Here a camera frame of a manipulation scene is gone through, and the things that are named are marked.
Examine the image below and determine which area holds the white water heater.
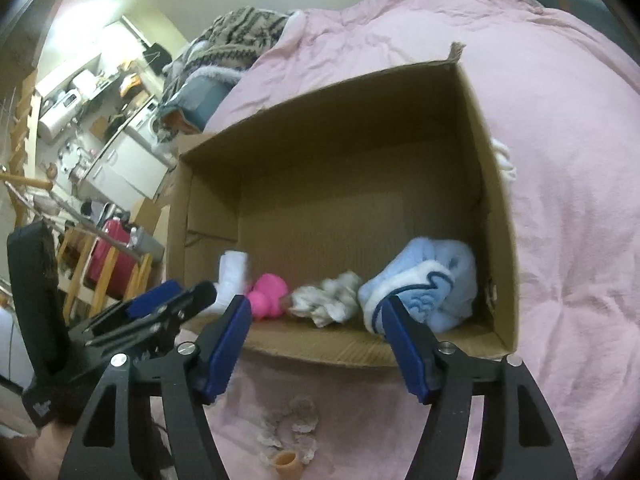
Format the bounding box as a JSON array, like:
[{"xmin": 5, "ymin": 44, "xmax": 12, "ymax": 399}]
[{"xmin": 37, "ymin": 95, "xmax": 83, "ymax": 141}]

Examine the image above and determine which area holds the grey bin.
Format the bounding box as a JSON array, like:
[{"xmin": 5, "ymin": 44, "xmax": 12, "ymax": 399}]
[{"xmin": 127, "ymin": 225, "xmax": 166, "ymax": 262}]

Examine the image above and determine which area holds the white kitchen cabinet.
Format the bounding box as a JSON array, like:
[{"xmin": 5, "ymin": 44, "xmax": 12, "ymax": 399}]
[{"xmin": 77, "ymin": 130, "xmax": 173, "ymax": 201}]

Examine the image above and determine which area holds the clear plastic bag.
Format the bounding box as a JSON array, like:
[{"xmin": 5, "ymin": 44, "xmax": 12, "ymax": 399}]
[{"xmin": 212, "ymin": 251, "xmax": 251, "ymax": 316}]

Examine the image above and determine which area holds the light blue pillow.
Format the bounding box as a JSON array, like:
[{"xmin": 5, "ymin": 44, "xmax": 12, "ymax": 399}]
[{"xmin": 162, "ymin": 75, "xmax": 236, "ymax": 131}]

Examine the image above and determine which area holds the pink blanket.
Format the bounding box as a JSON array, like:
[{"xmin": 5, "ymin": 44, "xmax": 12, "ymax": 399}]
[{"xmin": 150, "ymin": 0, "xmax": 640, "ymax": 480}]

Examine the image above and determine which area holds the red suitcase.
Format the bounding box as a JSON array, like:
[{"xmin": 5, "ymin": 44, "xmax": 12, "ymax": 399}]
[{"xmin": 87, "ymin": 219, "xmax": 143, "ymax": 301}]

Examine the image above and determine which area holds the white knitted cloth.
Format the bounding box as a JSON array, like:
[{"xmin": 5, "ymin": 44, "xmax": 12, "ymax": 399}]
[{"xmin": 490, "ymin": 137, "xmax": 518, "ymax": 183}]

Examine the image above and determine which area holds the cardboard box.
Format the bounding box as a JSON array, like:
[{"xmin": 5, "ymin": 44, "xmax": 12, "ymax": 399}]
[{"xmin": 165, "ymin": 42, "xmax": 521, "ymax": 368}]

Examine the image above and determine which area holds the white washing machine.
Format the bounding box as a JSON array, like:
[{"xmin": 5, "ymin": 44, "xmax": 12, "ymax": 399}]
[{"xmin": 125, "ymin": 100, "xmax": 173, "ymax": 161}]

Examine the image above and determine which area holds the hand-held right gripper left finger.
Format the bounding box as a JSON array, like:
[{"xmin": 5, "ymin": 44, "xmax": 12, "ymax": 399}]
[{"xmin": 59, "ymin": 294, "xmax": 253, "ymax": 480}]

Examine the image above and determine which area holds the grey small plush toy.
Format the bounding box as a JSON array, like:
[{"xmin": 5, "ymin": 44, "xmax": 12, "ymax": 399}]
[{"xmin": 256, "ymin": 394, "xmax": 321, "ymax": 463}]

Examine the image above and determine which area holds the tan silicone cup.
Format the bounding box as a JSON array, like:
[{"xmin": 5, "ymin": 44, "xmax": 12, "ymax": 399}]
[{"xmin": 272, "ymin": 450, "xmax": 303, "ymax": 476}]

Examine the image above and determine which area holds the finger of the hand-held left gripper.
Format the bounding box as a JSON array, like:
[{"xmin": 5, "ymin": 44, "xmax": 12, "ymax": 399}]
[
  {"xmin": 85, "ymin": 280, "xmax": 184, "ymax": 335},
  {"xmin": 85, "ymin": 281, "xmax": 219, "ymax": 349}
]

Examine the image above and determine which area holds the black hanging garment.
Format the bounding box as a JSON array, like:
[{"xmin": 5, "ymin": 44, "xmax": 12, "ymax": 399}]
[{"xmin": 142, "ymin": 42, "xmax": 173, "ymax": 73}]

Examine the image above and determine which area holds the patterned knit blanket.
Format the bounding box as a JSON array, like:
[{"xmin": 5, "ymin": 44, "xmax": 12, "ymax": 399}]
[{"xmin": 157, "ymin": 6, "xmax": 296, "ymax": 146}]

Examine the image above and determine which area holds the pink rubber duck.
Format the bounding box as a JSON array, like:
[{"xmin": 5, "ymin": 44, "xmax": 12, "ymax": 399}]
[{"xmin": 245, "ymin": 273, "xmax": 290, "ymax": 321}]

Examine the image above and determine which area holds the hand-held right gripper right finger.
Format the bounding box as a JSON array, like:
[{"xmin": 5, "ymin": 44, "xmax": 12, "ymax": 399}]
[{"xmin": 381, "ymin": 294, "xmax": 578, "ymax": 480}]

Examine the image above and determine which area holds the yellow wooden chair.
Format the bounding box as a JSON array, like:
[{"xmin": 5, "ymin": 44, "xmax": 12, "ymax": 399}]
[{"xmin": 57, "ymin": 227, "xmax": 153, "ymax": 321}]

